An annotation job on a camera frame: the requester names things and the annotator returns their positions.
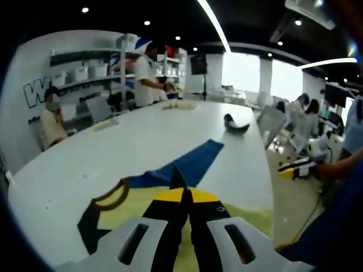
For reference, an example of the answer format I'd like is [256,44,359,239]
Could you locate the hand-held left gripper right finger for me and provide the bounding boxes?
[187,186,314,272]

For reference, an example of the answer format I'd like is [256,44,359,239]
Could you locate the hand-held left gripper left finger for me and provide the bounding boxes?
[55,186,189,272]

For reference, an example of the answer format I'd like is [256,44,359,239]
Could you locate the yellow garment with dark sleeves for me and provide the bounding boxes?
[78,164,273,272]

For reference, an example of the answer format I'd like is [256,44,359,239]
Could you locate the grey office chair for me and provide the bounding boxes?
[256,105,288,150]
[85,96,113,124]

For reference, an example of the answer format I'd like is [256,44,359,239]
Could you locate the person's blue shirt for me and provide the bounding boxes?
[280,169,363,272]

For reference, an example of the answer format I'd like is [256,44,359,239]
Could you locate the black curved object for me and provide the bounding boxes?
[223,113,251,134]

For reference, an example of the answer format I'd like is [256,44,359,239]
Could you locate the pale yellow folded cloth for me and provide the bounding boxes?
[93,117,120,133]

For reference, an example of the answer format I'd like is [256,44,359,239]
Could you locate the beige cloth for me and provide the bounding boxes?
[161,101,198,112]

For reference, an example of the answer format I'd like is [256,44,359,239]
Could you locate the ceiling air conditioner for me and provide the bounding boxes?
[285,0,337,31]

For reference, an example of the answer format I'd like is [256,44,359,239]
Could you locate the black screen on stand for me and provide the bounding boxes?
[189,53,208,100]

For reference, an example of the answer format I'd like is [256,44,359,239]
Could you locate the grey metal shelf rack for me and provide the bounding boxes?
[49,33,188,114]

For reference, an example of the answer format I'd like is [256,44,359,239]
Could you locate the linear ceiling light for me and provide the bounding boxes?
[197,0,233,53]

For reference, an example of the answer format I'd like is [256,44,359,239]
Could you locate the white storage bin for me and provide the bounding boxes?
[87,63,110,79]
[52,72,67,87]
[67,66,89,82]

